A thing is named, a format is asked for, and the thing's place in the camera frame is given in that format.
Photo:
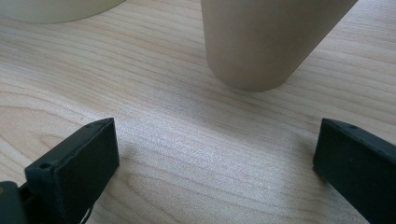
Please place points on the cream paper bowl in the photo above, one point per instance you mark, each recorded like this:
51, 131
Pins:
46, 9

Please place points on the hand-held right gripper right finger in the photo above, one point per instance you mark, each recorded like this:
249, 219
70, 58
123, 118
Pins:
358, 168

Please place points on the brown paper cup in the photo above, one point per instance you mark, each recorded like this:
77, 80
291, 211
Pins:
255, 40

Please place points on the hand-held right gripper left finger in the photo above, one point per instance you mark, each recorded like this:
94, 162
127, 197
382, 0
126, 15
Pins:
71, 174

